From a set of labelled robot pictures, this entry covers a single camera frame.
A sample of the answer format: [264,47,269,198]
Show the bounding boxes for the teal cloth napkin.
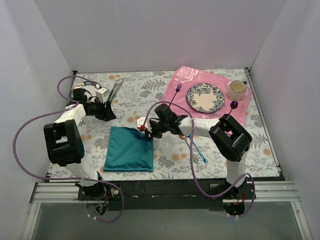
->
[103,126,154,172]

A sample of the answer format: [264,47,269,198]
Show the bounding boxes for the cream ceramic mug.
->
[226,80,250,101]

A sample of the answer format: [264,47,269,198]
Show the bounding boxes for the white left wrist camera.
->
[95,87,110,103]

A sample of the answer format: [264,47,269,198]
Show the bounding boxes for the pink floral placemat cloth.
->
[161,66,252,126]

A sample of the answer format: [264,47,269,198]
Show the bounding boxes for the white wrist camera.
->
[95,87,110,103]
[136,117,151,132]

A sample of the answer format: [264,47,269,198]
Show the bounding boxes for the purple metallic spoon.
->
[228,101,239,115]

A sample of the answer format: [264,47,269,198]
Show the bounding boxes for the green handled fork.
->
[107,76,120,102]

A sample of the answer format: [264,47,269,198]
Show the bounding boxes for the purple metallic fork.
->
[169,82,182,106]

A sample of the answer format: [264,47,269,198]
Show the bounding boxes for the green rimmed white plate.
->
[69,81,102,101]

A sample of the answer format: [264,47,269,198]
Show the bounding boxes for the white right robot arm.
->
[137,101,252,199]

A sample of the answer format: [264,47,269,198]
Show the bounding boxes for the iridescent gold spoon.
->
[179,134,199,165]

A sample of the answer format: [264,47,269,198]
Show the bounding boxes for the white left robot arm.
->
[43,86,116,200]

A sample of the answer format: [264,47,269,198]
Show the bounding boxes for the iridescent blue fork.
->
[192,140,208,164]

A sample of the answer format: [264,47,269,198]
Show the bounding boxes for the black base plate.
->
[33,175,285,211]

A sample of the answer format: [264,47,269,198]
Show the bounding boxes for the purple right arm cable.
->
[142,100,257,219]

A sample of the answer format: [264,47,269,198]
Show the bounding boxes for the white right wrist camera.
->
[136,117,151,132]

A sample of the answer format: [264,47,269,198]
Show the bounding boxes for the green handled knife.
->
[109,80,124,103]

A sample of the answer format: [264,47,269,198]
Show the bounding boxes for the blue floral white plate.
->
[186,83,225,114]

